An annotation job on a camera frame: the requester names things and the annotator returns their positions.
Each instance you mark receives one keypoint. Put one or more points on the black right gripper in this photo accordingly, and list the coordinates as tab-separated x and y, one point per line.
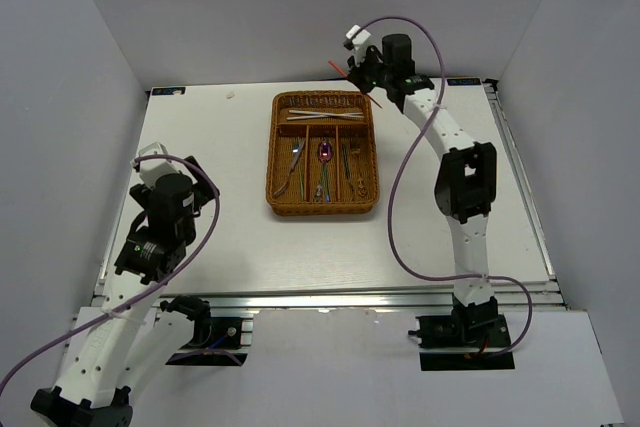
357	72

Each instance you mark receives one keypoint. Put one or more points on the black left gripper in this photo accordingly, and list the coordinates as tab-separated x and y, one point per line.
204	189

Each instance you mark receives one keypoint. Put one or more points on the orange chopstick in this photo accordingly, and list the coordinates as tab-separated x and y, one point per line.
344	74

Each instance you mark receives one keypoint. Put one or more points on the pink handled silver fork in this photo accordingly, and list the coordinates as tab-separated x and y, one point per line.
346	161

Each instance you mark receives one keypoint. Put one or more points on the iridescent rainbow spoon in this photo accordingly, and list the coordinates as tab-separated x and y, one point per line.
325	154

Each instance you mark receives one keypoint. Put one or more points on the green handled silver fork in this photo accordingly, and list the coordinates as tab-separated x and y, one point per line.
284	187

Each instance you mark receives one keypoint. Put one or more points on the gold ornate fork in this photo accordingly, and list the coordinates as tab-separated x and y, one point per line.
355	152

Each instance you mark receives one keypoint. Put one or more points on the iridescent thin fork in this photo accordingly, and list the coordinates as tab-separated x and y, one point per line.
300	177

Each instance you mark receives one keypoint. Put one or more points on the ornate silver spoon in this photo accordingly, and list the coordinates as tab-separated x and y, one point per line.
319	190

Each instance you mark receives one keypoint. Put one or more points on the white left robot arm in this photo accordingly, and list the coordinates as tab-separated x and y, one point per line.
113	366

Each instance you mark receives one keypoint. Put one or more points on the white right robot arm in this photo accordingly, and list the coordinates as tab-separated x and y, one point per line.
464	190

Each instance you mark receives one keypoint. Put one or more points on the blue label sticker right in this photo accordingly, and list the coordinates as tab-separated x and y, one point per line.
464	81

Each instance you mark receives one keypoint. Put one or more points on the blue label sticker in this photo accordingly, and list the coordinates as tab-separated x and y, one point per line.
168	91
464	81

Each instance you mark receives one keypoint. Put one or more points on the brown wicker cutlery tray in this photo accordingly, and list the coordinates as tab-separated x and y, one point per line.
336	116

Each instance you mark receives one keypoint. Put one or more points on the blue label sticker left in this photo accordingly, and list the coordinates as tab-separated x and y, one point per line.
168	91

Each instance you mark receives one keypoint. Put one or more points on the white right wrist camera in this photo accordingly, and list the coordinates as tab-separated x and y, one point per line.
357	41

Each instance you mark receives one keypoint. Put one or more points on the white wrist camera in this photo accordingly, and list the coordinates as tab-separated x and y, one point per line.
357	41
151	171

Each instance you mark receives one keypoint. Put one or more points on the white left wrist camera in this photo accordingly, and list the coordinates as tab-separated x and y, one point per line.
151	171

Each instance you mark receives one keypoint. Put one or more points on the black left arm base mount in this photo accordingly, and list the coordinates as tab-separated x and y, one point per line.
216	341

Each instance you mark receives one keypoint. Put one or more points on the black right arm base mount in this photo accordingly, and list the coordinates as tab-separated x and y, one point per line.
442	347

